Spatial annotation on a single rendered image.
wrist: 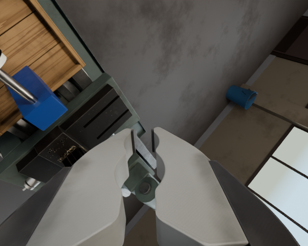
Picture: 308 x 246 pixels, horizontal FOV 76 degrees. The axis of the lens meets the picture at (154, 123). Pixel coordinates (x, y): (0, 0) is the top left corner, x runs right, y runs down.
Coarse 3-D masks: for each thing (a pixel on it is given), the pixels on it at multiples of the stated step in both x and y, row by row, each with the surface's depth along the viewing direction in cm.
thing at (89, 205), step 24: (120, 144) 10; (72, 168) 9; (96, 168) 9; (120, 168) 10; (72, 192) 8; (96, 192) 8; (120, 192) 8; (48, 216) 7; (72, 216) 7; (96, 216) 7; (120, 216) 7; (48, 240) 6; (72, 240) 6; (96, 240) 6; (120, 240) 7
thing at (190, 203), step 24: (168, 144) 10; (168, 168) 9; (192, 168) 9; (168, 192) 7; (192, 192) 7; (216, 192) 7; (168, 216) 7; (192, 216) 6; (216, 216) 6; (168, 240) 7; (192, 240) 6; (216, 240) 6; (240, 240) 6
